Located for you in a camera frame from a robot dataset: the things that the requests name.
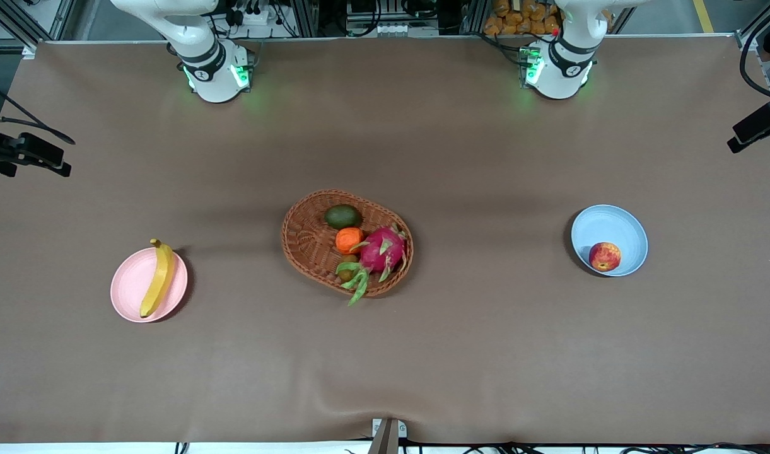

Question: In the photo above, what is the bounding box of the grey electronics box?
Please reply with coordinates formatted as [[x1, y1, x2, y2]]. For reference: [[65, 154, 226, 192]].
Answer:
[[347, 0, 440, 37]]

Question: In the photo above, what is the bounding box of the aluminium frame post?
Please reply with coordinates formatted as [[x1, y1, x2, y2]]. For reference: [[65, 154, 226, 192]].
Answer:
[[735, 0, 770, 51], [0, 0, 76, 51]]

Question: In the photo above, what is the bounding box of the white power strip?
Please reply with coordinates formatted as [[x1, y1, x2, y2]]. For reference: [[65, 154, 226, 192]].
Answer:
[[224, 5, 273, 26]]

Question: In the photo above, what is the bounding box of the pink plate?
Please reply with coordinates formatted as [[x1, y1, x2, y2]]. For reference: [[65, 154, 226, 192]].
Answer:
[[110, 247, 189, 323]]

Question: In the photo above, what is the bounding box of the pink dragon fruit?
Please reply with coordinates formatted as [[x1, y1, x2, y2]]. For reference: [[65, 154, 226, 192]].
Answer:
[[336, 225, 407, 308]]

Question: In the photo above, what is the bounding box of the red yellow apple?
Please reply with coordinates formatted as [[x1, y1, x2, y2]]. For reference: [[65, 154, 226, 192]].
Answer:
[[589, 242, 622, 272]]

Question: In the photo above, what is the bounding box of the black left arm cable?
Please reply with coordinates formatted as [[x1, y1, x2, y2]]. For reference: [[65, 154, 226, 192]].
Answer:
[[739, 3, 770, 103]]

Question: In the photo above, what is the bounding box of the light blue plate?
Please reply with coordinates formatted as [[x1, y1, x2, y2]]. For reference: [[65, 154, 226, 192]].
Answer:
[[571, 204, 649, 277]]

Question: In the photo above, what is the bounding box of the brown wicker basket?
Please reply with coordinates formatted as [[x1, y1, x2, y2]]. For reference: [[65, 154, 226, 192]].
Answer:
[[281, 188, 415, 298]]

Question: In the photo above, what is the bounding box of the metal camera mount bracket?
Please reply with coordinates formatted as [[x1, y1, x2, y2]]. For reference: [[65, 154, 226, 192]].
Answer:
[[367, 417, 408, 454]]

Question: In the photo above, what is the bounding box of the orange tangerine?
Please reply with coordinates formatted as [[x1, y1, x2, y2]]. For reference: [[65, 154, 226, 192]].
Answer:
[[335, 227, 366, 255]]

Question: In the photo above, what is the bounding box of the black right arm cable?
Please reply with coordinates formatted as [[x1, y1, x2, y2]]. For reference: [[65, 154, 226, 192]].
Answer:
[[0, 77, 77, 146]]

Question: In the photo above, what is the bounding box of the yellow banana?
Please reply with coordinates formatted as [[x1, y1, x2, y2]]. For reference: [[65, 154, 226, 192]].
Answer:
[[139, 238, 176, 318]]

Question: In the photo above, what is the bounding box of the green avocado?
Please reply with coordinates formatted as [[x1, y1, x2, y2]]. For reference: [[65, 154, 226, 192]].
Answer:
[[324, 204, 362, 230]]

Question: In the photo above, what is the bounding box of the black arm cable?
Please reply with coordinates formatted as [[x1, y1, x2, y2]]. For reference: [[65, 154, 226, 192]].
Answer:
[[0, 77, 77, 146], [739, 3, 770, 103]]

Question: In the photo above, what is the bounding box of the bag of orange items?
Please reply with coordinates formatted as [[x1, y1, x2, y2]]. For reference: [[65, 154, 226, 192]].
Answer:
[[484, 0, 562, 36]]

